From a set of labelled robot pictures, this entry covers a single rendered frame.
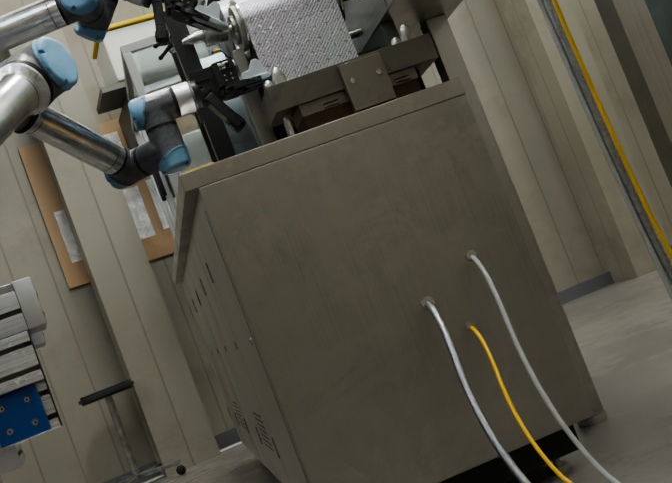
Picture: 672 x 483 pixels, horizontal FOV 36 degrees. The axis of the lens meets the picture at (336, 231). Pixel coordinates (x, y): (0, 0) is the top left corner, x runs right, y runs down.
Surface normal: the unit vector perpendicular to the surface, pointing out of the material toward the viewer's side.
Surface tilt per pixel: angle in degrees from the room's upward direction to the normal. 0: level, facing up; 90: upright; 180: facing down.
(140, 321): 90
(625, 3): 90
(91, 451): 90
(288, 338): 90
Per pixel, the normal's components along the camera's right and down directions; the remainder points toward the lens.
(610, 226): -0.89, 0.33
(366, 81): 0.16, -0.13
